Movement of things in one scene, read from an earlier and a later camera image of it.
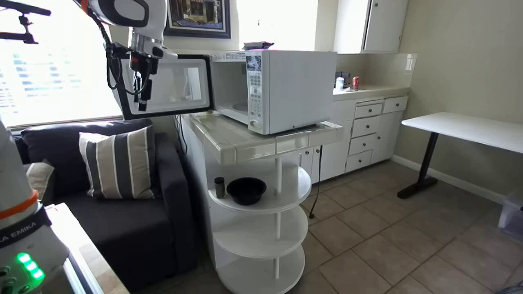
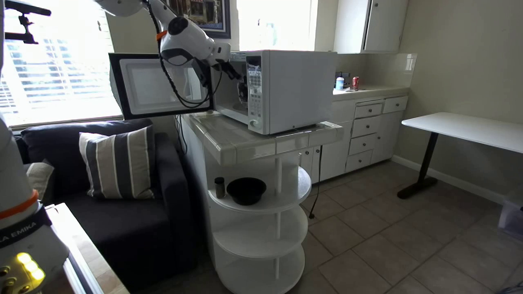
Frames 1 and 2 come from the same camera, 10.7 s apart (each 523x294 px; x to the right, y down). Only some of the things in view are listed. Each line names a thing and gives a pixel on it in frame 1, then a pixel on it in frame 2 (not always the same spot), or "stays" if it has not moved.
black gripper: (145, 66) → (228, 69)
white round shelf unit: (259, 249) stays
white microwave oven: (274, 90) stays
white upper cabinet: (369, 27) stays
